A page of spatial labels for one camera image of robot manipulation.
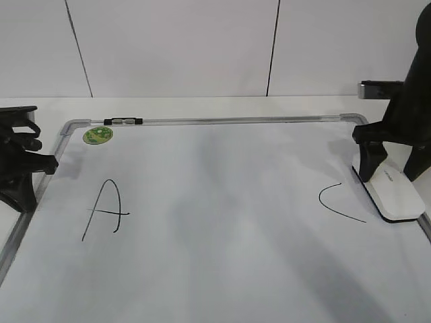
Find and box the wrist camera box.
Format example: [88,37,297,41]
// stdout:
[358,80,403,100]
[1,106,37,127]

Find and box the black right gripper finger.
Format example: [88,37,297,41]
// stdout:
[359,142,388,182]
[403,145,431,182]

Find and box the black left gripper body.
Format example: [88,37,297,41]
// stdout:
[1,120,42,190]

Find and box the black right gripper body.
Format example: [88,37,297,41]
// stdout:
[352,83,430,146]

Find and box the white whiteboard eraser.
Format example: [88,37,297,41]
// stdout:
[360,157,426,223]

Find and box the white board with grey frame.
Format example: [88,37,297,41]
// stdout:
[1,114,430,322]

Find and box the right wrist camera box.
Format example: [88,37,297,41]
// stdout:
[358,80,403,100]

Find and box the round green magnet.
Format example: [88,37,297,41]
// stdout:
[83,126,114,145]

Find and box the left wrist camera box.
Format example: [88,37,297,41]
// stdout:
[1,106,37,127]

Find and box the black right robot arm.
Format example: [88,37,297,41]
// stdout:
[352,5,430,182]

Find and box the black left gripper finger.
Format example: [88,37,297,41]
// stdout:
[28,153,59,175]
[1,173,36,213]

